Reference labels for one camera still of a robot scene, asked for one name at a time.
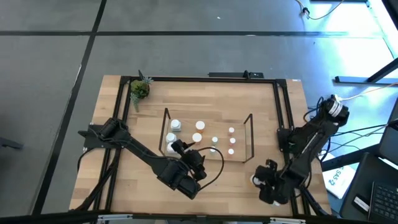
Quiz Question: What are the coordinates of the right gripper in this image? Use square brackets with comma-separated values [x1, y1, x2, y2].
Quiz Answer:
[255, 158, 299, 206]

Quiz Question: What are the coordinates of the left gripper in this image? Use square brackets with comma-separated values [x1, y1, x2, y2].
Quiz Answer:
[171, 139, 208, 182]

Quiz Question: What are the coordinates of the white printed box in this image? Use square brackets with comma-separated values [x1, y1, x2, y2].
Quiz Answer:
[322, 164, 358, 200]

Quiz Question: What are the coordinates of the green potted succulent plant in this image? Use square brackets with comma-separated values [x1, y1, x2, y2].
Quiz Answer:
[129, 70, 154, 111]

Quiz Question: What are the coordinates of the black device white label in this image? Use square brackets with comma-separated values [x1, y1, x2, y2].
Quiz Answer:
[351, 194, 371, 214]

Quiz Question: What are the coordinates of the black side desk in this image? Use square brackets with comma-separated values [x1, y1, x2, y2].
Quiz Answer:
[338, 152, 398, 224]

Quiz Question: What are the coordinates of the black keyboard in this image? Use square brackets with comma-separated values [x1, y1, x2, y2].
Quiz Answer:
[368, 181, 398, 223]

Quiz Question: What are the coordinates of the dark monitor screen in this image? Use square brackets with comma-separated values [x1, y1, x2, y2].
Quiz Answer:
[378, 98, 398, 170]

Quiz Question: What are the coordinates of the black table stand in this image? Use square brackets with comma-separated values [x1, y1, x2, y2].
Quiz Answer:
[335, 57, 398, 85]

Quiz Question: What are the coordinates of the black rig beam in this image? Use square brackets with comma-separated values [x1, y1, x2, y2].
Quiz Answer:
[0, 210, 398, 224]

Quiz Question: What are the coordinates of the black floor stand foot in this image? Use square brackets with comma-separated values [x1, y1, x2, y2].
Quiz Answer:
[0, 136, 24, 151]

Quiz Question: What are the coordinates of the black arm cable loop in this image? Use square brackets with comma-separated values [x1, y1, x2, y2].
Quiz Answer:
[195, 146, 225, 191]

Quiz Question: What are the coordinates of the silver bracket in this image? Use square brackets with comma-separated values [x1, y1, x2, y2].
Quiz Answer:
[96, 213, 134, 223]
[269, 217, 307, 224]

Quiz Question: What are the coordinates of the black aluminium table frame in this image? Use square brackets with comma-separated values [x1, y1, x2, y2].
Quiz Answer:
[74, 74, 332, 218]

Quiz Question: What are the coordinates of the black mount bar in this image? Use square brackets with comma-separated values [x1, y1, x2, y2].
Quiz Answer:
[208, 70, 265, 79]

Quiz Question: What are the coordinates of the cable with black plug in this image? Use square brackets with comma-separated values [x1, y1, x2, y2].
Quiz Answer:
[294, 0, 345, 21]

